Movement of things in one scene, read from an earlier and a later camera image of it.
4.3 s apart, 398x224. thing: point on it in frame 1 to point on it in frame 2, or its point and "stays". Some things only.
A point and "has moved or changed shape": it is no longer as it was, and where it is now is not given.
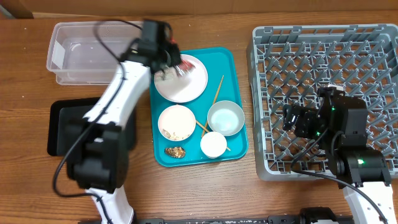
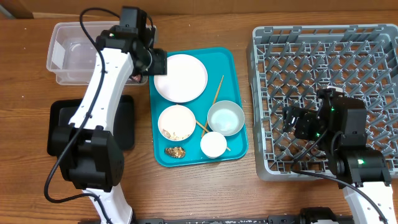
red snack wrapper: (186, 65) has moved or changed shape
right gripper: (304, 115) stays
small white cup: (213, 145) stays
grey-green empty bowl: (226, 117) stays
